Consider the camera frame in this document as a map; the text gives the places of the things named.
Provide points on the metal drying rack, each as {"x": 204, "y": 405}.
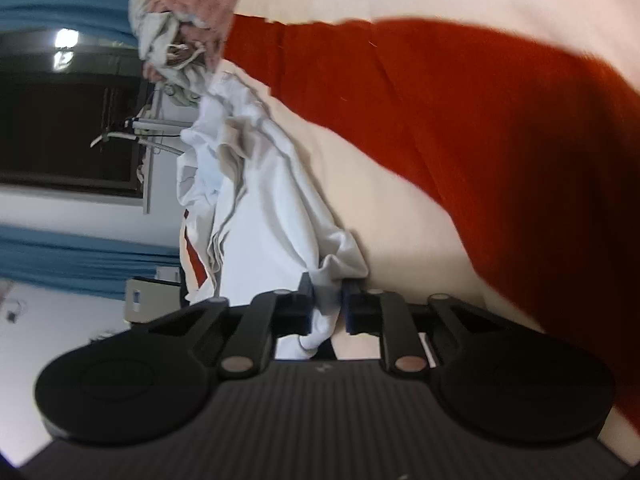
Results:
{"x": 150, "y": 127}

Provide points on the white box appliance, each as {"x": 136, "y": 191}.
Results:
{"x": 150, "y": 297}

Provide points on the dark window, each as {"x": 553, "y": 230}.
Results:
{"x": 55, "y": 120}

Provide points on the crumpled grey-white cloth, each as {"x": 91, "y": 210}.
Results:
{"x": 157, "y": 45}

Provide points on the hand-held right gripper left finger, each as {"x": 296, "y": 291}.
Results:
{"x": 306, "y": 310}

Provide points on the red-orange cloth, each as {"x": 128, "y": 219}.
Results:
{"x": 450, "y": 110}

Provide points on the wall socket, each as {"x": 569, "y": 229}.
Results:
{"x": 11, "y": 314}

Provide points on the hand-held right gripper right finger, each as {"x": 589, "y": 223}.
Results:
{"x": 347, "y": 312}

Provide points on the white garment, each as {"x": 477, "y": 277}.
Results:
{"x": 272, "y": 210}

